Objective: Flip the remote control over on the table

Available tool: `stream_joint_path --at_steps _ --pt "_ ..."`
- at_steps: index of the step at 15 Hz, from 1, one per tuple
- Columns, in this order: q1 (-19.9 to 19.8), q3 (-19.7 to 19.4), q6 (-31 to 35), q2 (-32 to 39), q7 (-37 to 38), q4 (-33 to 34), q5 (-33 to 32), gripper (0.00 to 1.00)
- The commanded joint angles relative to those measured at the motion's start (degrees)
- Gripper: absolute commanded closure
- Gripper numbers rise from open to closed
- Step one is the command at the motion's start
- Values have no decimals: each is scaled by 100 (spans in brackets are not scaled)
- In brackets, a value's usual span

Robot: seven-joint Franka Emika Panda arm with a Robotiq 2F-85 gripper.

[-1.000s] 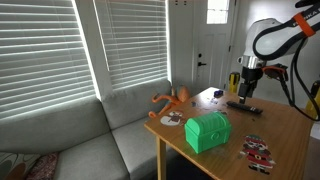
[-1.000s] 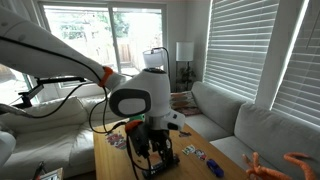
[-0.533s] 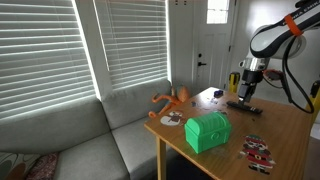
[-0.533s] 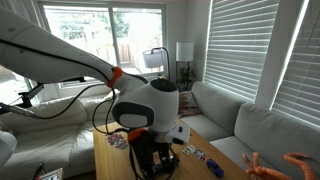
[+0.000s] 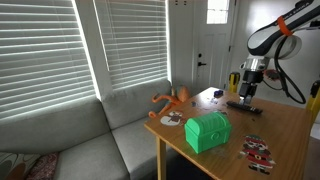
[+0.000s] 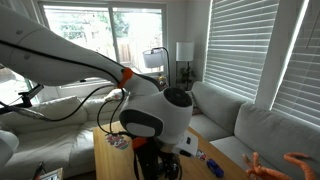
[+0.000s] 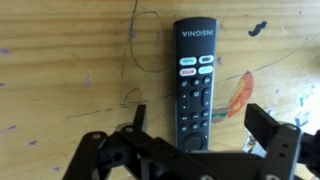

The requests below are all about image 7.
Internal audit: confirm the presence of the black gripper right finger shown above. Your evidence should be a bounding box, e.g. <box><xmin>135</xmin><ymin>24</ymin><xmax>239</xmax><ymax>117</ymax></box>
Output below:
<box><xmin>244</xmin><ymin>103</ymin><xmax>320</xmax><ymax>180</ymax></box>

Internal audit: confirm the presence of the black remote control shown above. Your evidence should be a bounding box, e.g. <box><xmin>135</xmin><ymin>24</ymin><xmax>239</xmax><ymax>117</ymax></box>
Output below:
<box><xmin>172</xmin><ymin>17</ymin><xmax>219</xmax><ymax>154</ymax></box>

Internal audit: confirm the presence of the wooden table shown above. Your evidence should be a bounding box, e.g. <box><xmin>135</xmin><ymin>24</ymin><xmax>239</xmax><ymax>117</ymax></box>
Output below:
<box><xmin>0</xmin><ymin>0</ymin><xmax>320</xmax><ymax>180</ymax></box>

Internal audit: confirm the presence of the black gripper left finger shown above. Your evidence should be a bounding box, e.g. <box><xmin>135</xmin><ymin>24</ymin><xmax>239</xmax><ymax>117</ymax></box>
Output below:
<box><xmin>63</xmin><ymin>104</ymin><xmax>158</xmax><ymax>180</ymax></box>

